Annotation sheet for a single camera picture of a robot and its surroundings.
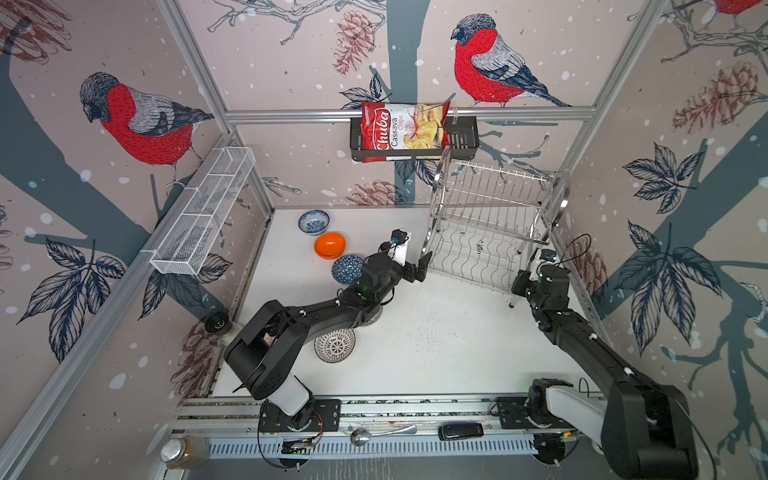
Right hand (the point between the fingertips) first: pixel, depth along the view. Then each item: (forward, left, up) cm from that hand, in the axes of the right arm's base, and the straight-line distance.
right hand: (519, 273), depth 87 cm
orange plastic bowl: (+15, +62, -7) cm, 64 cm away
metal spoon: (-41, +44, -11) cm, 61 cm away
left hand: (0, +30, +12) cm, 32 cm away
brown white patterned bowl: (-20, +53, -9) cm, 58 cm away
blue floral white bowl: (+26, +71, -7) cm, 76 cm away
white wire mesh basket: (-9, +86, +22) cm, 89 cm away
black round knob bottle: (-19, +83, +3) cm, 86 cm away
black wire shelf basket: (+38, +16, +24) cm, 48 cm away
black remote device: (-38, +19, -13) cm, 45 cm away
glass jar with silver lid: (-47, +80, -1) cm, 92 cm away
